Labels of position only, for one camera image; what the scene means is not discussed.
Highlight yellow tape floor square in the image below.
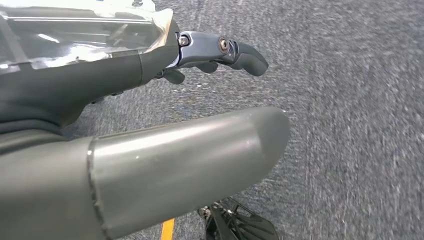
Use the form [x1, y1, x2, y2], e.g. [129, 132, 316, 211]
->
[160, 218, 176, 240]

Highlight robot dark foot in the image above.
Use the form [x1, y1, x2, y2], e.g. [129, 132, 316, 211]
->
[197, 197, 281, 240]

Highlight clear plastic hand wrap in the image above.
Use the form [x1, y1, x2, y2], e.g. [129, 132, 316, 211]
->
[0, 0, 175, 71]

